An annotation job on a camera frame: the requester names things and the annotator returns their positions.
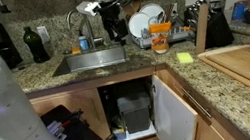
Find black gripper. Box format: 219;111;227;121
97;0;131;49

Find curved steel tap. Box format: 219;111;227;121
64;5;105;54

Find white plate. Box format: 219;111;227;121
126;10;154;41
137;1;166;21

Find wooden utensils in holder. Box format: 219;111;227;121
120;0;145;23

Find stainless steel sink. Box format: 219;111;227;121
49;44;130;77

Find soap pump bottle blue label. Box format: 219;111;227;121
76;30;90;52

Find orange plastic container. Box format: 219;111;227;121
147;20;177;56

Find orange sponge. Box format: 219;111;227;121
71;47;82;55

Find metal spoon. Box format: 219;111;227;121
155;10;167;24

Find dark round sink stopper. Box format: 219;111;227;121
61;48;74;56

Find grey dish rack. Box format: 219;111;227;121
128;10;197;51

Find yellow sponge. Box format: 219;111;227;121
176;50;195;66

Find grey plastic bin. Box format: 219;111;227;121
116;91;156;136

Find dark green glass bottle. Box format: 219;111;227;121
20;23;52;66

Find upright wooden board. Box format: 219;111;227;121
188;1;217;56

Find large wooden cutting board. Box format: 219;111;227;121
196;42;250;116

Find white cabinet door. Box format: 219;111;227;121
146;68;203;140

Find black knife block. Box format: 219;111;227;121
189;0;236;52

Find black robot cart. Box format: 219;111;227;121
38;96;124;140

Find blue box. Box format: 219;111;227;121
229;0;250;23

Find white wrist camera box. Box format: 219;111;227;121
75;0;103;20

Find white wall outlet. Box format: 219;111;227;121
35;24;52;45

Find metal drawer handle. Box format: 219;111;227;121
179;81;214;123

